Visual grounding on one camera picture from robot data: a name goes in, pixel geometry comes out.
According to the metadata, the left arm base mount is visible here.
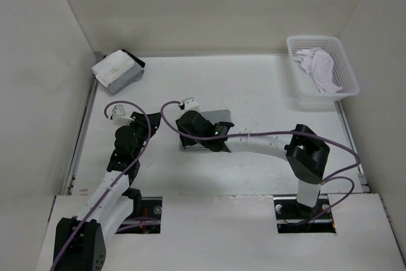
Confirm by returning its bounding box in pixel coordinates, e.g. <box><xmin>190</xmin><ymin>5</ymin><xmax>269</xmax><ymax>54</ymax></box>
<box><xmin>117</xmin><ymin>197</ymin><xmax>162</xmax><ymax>235</ymax></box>

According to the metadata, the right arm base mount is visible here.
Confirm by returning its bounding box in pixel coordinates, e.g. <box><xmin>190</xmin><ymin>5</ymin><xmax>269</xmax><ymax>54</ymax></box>
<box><xmin>273</xmin><ymin>195</ymin><xmax>336</xmax><ymax>234</ymax></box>

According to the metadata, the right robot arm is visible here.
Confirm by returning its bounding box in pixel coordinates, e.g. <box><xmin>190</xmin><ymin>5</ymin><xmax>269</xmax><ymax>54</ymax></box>
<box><xmin>176</xmin><ymin>110</ymin><xmax>330</xmax><ymax>218</ymax></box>

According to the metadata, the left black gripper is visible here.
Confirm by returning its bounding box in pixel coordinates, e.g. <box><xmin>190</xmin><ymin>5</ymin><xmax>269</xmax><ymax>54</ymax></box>
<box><xmin>126</xmin><ymin>112</ymin><xmax>162</xmax><ymax>158</ymax></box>

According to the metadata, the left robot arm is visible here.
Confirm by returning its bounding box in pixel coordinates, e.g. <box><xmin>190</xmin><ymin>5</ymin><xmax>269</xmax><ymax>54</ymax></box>
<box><xmin>51</xmin><ymin>112</ymin><xmax>161</xmax><ymax>270</ymax></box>

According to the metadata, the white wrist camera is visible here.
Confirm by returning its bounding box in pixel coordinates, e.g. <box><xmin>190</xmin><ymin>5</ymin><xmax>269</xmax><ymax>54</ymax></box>
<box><xmin>179</xmin><ymin>97</ymin><xmax>200</xmax><ymax>112</ymax></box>
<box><xmin>110</xmin><ymin>104</ymin><xmax>133</xmax><ymax>126</ymax></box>

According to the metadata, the folded white tank top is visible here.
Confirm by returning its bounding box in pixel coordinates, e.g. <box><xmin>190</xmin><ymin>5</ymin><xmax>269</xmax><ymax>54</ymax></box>
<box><xmin>91</xmin><ymin>50</ymin><xmax>135</xmax><ymax>88</ymax></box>

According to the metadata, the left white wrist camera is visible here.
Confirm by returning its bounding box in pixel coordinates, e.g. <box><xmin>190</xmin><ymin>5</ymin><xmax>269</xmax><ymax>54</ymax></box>
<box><xmin>110</xmin><ymin>104</ymin><xmax>133</xmax><ymax>126</ymax></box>

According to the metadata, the white tank top in basket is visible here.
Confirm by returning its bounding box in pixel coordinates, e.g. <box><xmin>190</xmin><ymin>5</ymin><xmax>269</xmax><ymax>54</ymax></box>
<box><xmin>294</xmin><ymin>48</ymin><xmax>342</xmax><ymax>93</ymax></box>

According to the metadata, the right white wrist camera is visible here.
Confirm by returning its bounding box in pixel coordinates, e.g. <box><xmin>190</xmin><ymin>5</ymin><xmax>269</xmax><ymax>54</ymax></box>
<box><xmin>179</xmin><ymin>97</ymin><xmax>200</xmax><ymax>112</ymax></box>

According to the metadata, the white plastic basket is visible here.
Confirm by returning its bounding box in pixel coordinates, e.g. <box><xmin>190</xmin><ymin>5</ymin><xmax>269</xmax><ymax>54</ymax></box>
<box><xmin>286</xmin><ymin>36</ymin><xmax>359</xmax><ymax>102</ymax></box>

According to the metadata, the folded black tank top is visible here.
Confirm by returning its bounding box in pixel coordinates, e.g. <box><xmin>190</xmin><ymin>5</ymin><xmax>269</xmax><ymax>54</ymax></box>
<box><xmin>121</xmin><ymin>49</ymin><xmax>145</xmax><ymax>69</ymax></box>

